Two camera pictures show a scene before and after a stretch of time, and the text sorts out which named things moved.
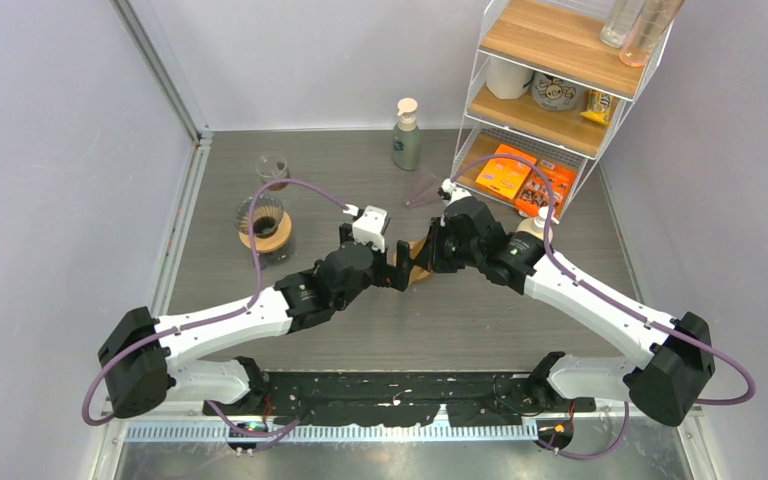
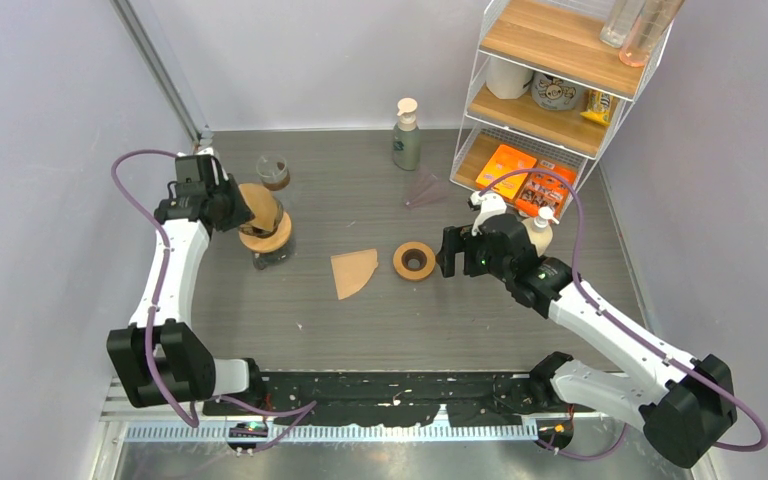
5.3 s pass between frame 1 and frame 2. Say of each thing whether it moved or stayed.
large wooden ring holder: stayed
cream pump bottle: stayed
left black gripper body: moved
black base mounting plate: stayed
